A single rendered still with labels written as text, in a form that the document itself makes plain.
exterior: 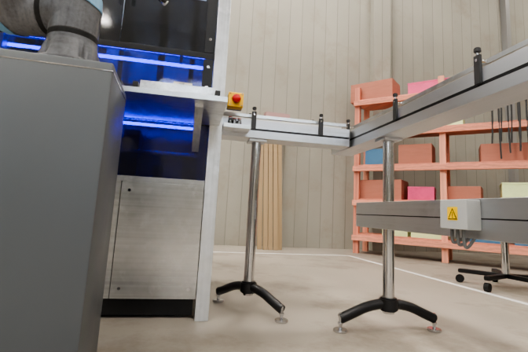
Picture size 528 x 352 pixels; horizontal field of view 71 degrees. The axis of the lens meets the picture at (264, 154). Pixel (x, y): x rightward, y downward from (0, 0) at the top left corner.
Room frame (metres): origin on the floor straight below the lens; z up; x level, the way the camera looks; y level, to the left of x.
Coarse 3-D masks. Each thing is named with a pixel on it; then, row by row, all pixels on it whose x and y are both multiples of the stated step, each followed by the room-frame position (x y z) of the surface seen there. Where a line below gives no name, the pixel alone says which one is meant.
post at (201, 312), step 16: (224, 0) 1.68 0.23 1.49; (224, 16) 1.68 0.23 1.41; (224, 32) 1.68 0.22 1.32; (224, 48) 1.68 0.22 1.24; (224, 64) 1.68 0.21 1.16; (224, 80) 1.68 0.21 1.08; (224, 96) 1.68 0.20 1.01; (208, 144) 1.67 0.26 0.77; (208, 160) 1.67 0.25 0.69; (208, 176) 1.67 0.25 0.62; (208, 192) 1.67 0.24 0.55; (208, 208) 1.68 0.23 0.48; (208, 224) 1.68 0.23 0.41; (208, 240) 1.68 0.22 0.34; (208, 256) 1.68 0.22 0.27; (208, 272) 1.68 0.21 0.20; (208, 288) 1.68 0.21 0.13; (208, 304) 1.68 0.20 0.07
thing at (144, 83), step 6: (144, 84) 1.26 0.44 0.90; (150, 84) 1.26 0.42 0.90; (156, 84) 1.26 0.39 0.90; (162, 84) 1.27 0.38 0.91; (168, 84) 1.27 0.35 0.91; (174, 84) 1.28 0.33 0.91; (180, 84) 1.28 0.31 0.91; (174, 90) 1.28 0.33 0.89; (180, 90) 1.28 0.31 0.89; (186, 90) 1.28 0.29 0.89; (192, 90) 1.29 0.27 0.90; (198, 90) 1.29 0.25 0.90; (204, 90) 1.29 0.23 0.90; (210, 90) 1.30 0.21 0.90
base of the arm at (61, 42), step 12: (48, 36) 0.83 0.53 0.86; (60, 36) 0.82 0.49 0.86; (72, 36) 0.83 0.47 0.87; (84, 36) 0.85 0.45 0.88; (48, 48) 0.81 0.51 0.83; (60, 48) 0.81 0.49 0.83; (72, 48) 0.82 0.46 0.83; (84, 48) 0.85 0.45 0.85; (96, 48) 0.89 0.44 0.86; (96, 60) 0.87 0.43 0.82
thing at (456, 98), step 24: (480, 48) 1.04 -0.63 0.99; (480, 72) 1.04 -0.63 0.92; (504, 72) 0.96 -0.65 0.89; (432, 96) 1.27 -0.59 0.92; (456, 96) 1.15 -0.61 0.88; (480, 96) 1.05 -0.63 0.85; (504, 96) 1.02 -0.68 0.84; (384, 120) 1.59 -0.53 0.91; (408, 120) 1.41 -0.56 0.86; (432, 120) 1.32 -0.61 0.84; (456, 120) 1.30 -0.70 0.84; (360, 144) 1.84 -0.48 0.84
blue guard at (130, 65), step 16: (0, 32) 1.50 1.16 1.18; (16, 48) 1.51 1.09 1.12; (32, 48) 1.52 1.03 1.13; (112, 48) 1.58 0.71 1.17; (128, 64) 1.60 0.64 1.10; (144, 64) 1.61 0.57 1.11; (160, 64) 1.63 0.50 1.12; (176, 64) 1.64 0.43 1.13; (192, 64) 1.65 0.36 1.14; (128, 80) 1.60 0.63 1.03; (160, 80) 1.63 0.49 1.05; (176, 80) 1.64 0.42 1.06; (192, 80) 1.65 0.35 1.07
